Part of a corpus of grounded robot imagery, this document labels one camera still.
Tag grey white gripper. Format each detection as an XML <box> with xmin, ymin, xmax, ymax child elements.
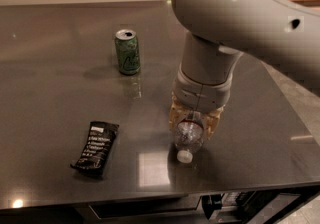
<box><xmin>169</xmin><ymin>67</ymin><xmax>232</xmax><ymax>140</ymax></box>

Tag clear plastic water bottle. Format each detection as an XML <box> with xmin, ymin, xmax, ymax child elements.
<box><xmin>174</xmin><ymin>111</ymin><xmax>204</xmax><ymax>164</ymax></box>

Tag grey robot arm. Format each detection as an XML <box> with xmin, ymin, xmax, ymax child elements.
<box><xmin>169</xmin><ymin>0</ymin><xmax>320</xmax><ymax>137</ymax></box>

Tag green soda can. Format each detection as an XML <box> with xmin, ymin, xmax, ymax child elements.
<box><xmin>114</xmin><ymin>29</ymin><xmax>140</xmax><ymax>75</ymax></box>

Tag black snack bar wrapper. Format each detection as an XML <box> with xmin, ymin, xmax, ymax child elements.
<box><xmin>71</xmin><ymin>121</ymin><xmax>119</xmax><ymax>175</ymax></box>

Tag black equipment under table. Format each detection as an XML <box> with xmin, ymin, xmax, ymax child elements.
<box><xmin>201</xmin><ymin>189</ymin><xmax>303</xmax><ymax>224</ymax></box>

